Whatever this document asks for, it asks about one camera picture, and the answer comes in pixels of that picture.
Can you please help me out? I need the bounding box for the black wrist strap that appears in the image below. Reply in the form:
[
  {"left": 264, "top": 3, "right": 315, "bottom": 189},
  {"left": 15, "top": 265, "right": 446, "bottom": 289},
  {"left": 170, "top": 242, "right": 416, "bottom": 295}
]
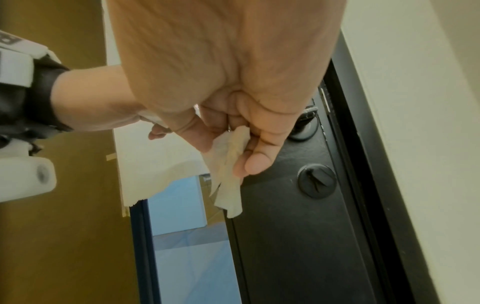
[{"left": 0, "top": 50, "right": 75, "bottom": 156}]

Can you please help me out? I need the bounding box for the dark blue frame strip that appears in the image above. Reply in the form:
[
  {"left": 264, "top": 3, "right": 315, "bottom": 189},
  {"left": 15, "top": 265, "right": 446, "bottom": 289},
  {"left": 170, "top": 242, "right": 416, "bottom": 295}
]
[{"left": 129, "top": 199, "right": 162, "bottom": 304}]

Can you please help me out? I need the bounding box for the black door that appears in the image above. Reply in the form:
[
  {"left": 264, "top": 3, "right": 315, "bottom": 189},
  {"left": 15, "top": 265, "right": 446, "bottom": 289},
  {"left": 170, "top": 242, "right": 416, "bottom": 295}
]
[{"left": 223, "top": 58, "right": 389, "bottom": 304}]

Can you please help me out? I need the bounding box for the black round deadbolt turn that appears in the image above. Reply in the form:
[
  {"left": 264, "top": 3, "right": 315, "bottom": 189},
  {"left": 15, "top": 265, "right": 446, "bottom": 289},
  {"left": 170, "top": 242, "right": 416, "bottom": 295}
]
[{"left": 297, "top": 163, "right": 338, "bottom": 199}]

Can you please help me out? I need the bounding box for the person's left hand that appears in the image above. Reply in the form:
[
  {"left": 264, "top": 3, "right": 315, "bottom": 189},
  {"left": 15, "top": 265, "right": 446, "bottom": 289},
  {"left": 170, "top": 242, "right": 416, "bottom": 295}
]
[{"left": 49, "top": 63, "right": 172, "bottom": 141}]

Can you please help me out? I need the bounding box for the black door handle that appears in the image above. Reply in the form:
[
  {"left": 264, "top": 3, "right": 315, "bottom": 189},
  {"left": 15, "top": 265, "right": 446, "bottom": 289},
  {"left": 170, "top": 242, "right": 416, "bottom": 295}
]
[{"left": 288, "top": 98, "right": 320, "bottom": 141}]

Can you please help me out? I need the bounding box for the black door frame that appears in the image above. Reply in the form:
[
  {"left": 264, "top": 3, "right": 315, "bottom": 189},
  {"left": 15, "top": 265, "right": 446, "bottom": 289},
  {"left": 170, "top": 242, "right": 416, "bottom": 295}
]
[{"left": 322, "top": 30, "right": 451, "bottom": 304}]

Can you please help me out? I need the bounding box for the white masking paper sheet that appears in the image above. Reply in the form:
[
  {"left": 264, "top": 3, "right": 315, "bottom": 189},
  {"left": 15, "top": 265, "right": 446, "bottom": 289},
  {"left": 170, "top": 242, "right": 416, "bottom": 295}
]
[{"left": 101, "top": 0, "right": 211, "bottom": 207}]

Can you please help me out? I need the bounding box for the white cylindrical camera part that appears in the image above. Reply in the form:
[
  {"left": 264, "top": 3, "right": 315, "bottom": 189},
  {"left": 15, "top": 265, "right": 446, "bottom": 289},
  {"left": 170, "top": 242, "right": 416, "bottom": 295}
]
[{"left": 0, "top": 156, "right": 58, "bottom": 204}]

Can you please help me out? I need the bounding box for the white paper wipe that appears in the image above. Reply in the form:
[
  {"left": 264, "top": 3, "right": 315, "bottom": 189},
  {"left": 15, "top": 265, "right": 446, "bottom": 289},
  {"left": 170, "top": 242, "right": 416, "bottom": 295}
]
[{"left": 202, "top": 125, "right": 251, "bottom": 219}]

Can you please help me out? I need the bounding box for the blue protective floor sheet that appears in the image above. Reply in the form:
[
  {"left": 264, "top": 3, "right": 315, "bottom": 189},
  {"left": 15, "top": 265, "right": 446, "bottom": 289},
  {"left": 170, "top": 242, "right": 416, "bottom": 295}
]
[{"left": 146, "top": 173, "right": 243, "bottom": 304}]

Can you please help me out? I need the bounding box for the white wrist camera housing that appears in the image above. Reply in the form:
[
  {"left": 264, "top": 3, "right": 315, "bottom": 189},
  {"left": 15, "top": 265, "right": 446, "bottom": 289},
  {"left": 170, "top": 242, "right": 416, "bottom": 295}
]
[{"left": 0, "top": 30, "right": 63, "bottom": 89}]

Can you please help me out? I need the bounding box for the person's right hand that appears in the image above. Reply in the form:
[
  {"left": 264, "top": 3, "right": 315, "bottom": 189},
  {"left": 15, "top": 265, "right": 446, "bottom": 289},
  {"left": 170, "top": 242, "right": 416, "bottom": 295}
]
[{"left": 102, "top": 0, "right": 347, "bottom": 178}]

